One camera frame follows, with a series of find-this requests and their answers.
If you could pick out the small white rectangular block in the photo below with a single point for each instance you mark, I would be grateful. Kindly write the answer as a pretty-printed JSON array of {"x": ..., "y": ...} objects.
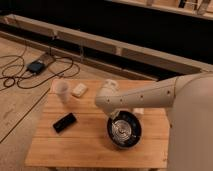
[{"x": 79, "y": 90}]

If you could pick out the black rectangular remote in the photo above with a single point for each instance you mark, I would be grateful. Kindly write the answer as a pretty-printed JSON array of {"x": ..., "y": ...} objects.
[{"x": 64, "y": 122}]

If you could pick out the small white object on table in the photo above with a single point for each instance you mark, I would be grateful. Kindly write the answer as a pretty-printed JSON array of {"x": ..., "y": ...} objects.
[{"x": 138, "y": 111}]

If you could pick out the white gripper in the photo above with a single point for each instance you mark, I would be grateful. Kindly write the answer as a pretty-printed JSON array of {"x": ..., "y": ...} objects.
[{"x": 109, "y": 87}]

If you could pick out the wooden frame rail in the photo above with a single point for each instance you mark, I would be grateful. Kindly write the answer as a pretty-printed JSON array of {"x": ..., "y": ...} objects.
[{"x": 133, "y": 52}]

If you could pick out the small wooden table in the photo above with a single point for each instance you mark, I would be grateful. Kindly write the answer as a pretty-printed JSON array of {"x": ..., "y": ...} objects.
[{"x": 85, "y": 143}]

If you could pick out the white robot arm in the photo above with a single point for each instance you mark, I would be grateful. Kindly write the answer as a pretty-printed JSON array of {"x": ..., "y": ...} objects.
[{"x": 189, "y": 99}]

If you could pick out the dark ceramic bowl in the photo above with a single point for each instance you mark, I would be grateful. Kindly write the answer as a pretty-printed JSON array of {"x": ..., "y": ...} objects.
[{"x": 125, "y": 130}]

